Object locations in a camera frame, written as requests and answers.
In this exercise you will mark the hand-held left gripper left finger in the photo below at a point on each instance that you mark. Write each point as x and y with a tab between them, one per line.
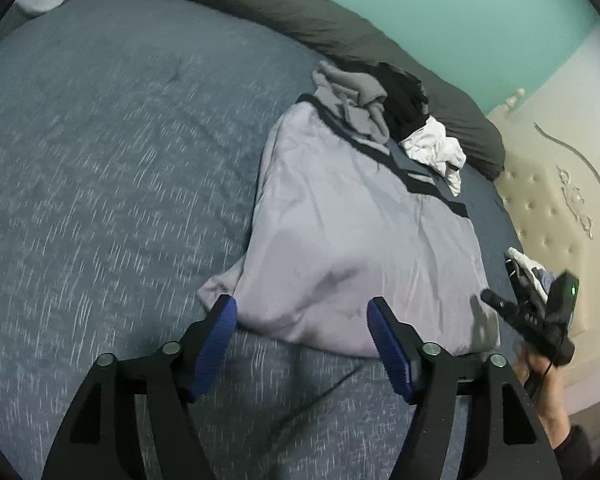
215	350

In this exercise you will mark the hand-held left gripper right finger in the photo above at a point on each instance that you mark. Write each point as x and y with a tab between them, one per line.
392	355

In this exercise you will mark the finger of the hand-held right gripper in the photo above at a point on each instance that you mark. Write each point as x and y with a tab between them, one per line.
530	296
510	310

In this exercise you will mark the grey jacket with black collar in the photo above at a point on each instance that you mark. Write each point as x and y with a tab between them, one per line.
355	250

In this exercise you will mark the person's right forearm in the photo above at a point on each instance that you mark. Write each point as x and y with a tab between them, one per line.
575	452

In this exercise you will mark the folded clothes stack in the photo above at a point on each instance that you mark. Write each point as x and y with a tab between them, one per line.
527	265

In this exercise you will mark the person's right hand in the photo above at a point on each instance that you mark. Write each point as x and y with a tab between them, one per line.
552	390

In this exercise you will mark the cream bed headboard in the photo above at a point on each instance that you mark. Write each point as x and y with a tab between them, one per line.
545	200

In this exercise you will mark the black garment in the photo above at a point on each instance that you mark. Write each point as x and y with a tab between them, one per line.
405	100

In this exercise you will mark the dark grey bolster pillow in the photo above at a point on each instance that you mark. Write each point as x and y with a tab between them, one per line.
330	25

